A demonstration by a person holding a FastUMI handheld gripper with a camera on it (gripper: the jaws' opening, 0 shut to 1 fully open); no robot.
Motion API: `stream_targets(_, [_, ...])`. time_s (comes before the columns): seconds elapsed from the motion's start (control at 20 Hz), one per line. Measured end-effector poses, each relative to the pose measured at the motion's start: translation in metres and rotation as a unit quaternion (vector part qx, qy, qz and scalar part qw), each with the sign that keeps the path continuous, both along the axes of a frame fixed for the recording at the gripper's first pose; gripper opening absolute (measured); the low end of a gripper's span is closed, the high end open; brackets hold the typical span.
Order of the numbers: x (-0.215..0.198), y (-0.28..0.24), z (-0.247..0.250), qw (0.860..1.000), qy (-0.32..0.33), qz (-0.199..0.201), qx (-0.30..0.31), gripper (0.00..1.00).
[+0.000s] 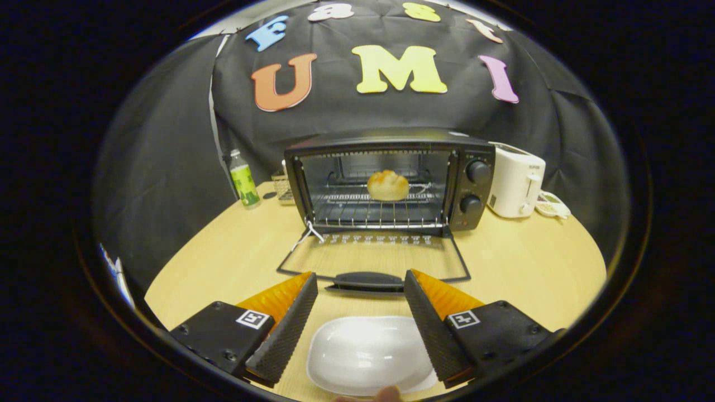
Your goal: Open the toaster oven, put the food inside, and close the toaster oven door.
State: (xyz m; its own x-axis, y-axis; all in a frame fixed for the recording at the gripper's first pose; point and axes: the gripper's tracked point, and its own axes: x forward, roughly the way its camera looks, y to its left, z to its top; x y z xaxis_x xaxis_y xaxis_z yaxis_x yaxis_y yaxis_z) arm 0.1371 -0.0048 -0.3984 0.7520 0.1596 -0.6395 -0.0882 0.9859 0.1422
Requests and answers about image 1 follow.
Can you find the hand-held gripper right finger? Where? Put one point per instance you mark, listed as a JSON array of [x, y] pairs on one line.
[[433, 329]]

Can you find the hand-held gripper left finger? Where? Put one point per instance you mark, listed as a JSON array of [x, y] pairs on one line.
[[285, 329]]

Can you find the black toaster oven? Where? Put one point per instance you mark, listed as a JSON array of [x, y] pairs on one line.
[[475, 190]]

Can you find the golden bread roll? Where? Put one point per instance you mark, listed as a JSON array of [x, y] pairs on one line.
[[388, 186]]

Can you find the white bread toaster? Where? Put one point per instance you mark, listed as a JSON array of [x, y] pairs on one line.
[[514, 181]]

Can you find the white rectangular plate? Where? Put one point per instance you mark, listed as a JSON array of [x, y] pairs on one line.
[[368, 354]]

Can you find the green label plastic bottle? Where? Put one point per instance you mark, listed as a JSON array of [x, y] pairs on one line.
[[244, 181]]

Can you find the black backdrop cloth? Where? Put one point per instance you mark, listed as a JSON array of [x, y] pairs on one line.
[[346, 111]]

